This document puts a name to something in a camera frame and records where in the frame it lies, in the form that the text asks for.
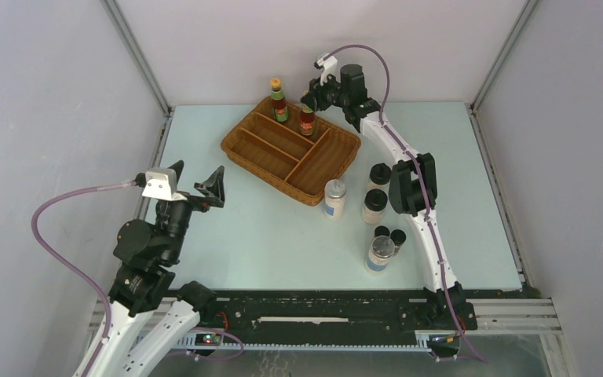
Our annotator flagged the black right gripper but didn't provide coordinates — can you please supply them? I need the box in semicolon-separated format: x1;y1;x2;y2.
302;68;351;112

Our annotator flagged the red sauce bottle yellow cap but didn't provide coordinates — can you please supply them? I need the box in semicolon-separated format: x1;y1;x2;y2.
270;78;289;123

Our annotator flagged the clear-lid white spice jar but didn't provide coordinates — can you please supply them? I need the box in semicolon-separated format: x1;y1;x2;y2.
323;179;346;221

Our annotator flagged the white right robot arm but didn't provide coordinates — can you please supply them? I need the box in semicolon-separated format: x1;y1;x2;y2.
301;58;472;328

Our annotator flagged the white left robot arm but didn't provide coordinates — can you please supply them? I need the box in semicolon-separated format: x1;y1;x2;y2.
75;160;225;376

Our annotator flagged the brown wicker divided tray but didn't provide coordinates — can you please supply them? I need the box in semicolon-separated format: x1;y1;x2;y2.
221;97;361;207

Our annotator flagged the black-cap spice bottle far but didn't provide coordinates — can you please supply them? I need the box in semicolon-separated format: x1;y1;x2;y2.
367;163;392;192

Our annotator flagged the black-cap spice bottle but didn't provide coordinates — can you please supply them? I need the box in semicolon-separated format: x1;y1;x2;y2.
361;188;388;225
367;163;392;192

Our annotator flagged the black-cap spice bottle near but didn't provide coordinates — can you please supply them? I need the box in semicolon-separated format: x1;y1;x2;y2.
361;188;388;225

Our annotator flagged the small black-cap bottle left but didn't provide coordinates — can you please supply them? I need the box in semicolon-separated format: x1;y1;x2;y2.
374;225;390;238

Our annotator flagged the small black-cap bottle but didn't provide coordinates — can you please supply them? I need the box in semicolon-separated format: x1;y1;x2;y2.
374;225;390;238
389;229;407;255

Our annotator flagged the small black-cap bottle right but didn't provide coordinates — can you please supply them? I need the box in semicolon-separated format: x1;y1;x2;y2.
389;229;407;255

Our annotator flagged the clear-lid blue-label spice jar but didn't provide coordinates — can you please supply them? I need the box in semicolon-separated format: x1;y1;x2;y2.
365;236;396;273

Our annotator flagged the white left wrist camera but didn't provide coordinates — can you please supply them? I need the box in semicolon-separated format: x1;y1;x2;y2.
133;167;188;202

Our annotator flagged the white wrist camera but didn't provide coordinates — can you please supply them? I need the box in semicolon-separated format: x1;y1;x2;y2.
133;167;188;202
314;53;338;86

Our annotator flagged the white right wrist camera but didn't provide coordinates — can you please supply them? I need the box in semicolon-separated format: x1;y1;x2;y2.
314;53;338;86

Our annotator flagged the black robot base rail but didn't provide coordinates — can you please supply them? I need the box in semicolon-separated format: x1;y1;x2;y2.
199;290;477;347

